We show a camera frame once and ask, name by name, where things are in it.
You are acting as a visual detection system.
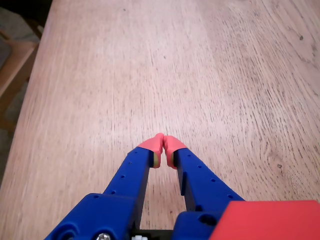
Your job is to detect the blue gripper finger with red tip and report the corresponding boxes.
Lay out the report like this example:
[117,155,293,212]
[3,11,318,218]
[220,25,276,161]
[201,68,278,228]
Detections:
[163,135,245,240]
[44,132,165,240]

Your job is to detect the red camera mount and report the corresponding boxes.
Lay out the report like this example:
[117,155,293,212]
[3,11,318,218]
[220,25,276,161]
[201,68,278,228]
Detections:
[209,199,320,240]

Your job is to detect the light wooden chair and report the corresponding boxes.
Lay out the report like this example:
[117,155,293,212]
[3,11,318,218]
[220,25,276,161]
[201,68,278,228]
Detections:
[0,18,45,133]

